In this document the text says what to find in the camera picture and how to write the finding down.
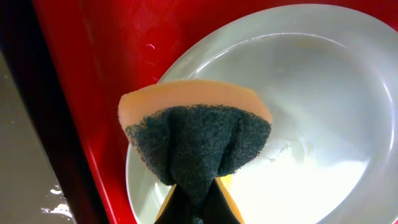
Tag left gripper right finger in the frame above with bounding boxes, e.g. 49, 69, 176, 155
203, 179, 242, 224

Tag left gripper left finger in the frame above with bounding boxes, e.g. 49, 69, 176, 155
154, 185, 192, 224

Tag green and yellow sponge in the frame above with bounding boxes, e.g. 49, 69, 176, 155
118, 79, 272, 223

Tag pale green plate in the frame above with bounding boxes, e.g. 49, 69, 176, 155
125, 3, 398, 224

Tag red plastic tray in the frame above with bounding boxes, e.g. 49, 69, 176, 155
34, 0, 397, 223

